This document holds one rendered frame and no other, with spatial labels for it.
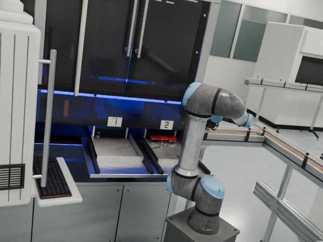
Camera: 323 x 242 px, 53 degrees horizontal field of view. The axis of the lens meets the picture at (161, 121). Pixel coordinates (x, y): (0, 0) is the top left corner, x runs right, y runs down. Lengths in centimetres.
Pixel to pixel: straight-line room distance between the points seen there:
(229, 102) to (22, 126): 83
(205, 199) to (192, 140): 27
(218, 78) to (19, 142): 642
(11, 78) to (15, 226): 120
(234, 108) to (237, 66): 635
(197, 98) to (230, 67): 627
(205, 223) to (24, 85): 96
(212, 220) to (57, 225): 113
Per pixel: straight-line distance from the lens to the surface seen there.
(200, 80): 210
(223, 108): 134
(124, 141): 208
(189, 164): 147
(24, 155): 145
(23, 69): 133
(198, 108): 136
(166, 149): 209
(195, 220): 154
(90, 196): 221
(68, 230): 234
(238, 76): 777
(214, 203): 149
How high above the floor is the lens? 167
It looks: 18 degrees down
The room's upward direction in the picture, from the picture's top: 11 degrees clockwise
